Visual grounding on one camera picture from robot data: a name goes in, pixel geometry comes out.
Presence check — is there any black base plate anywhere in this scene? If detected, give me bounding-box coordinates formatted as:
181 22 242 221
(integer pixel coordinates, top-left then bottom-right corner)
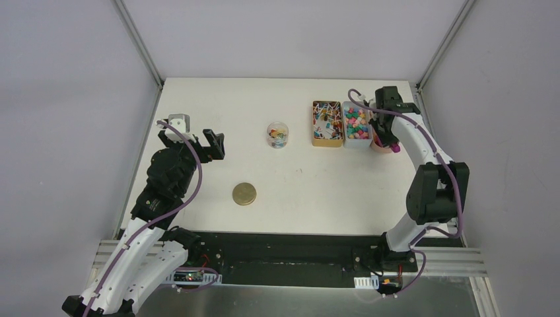
149 230 438 290

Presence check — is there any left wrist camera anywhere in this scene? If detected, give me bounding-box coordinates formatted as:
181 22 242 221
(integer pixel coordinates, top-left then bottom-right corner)
157 114 194 143

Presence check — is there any gold tin of lollipops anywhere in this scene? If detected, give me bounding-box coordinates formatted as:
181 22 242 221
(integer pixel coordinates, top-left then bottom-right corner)
312 100 344 148

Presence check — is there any magenta plastic scoop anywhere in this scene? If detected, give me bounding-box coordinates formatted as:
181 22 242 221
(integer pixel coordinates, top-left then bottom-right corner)
390 143 401 153

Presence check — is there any gold jar lid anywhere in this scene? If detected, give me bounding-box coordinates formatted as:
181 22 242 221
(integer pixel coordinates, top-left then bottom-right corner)
232 182 257 206

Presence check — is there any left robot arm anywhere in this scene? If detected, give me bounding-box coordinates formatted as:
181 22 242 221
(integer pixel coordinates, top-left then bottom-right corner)
62 128 225 316

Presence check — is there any pink tray of gummies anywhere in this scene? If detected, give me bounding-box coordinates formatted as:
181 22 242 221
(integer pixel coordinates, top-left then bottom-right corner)
370 131 393 154

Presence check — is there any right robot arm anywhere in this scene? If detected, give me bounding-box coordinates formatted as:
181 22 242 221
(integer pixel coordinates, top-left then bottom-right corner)
371 86 470 271

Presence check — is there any clear plastic jar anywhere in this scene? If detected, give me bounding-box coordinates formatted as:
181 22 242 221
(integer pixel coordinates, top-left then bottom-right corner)
267 122 289 149

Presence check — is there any white tin of candies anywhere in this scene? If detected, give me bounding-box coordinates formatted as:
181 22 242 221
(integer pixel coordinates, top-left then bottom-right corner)
341 101 373 149

